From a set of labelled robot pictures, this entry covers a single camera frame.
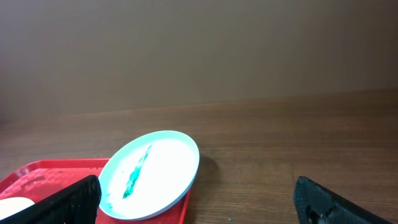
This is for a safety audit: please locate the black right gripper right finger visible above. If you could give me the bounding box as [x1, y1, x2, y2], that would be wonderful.
[293, 176, 392, 224]

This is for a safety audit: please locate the red plastic tray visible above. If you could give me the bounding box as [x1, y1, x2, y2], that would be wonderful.
[1, 159, 190, 224]

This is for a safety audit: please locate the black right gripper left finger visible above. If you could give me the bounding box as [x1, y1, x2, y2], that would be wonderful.
[1, 175, 101, 224]

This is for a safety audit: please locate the white plate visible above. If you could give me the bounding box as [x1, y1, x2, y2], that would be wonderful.
[0, 197, 35, 220]
[99, 130, 200, 221]

